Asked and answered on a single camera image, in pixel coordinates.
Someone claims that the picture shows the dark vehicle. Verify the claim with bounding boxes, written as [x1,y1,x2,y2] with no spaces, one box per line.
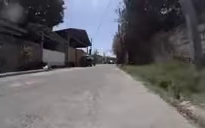
[82,55,96,68]

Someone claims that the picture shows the grey concrete road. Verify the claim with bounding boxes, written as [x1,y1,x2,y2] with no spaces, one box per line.
[0,63,199,128]

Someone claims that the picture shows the row of trees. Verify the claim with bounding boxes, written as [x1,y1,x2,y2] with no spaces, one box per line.
[111,0,205,66]

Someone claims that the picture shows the grass verge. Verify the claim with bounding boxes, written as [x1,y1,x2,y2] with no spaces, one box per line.
[119,61,205,111]

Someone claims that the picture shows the building with dark roof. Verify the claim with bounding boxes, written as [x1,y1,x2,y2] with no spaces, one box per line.
[0,18,93,74]

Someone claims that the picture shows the raised kerb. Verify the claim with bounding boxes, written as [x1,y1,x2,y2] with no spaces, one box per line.
[0,68,51,80]

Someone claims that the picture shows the large dark tree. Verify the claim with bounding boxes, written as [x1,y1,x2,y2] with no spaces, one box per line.
[0,0,66,30]

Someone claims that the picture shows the grey pole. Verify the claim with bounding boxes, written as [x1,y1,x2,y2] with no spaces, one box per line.
[181,0,204,66]

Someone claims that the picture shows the overhead wires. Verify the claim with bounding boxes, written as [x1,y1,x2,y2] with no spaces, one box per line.
[89,0,114,44]

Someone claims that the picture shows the grey stone wall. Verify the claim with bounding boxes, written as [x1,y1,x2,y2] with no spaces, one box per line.
[153,20,205,64]

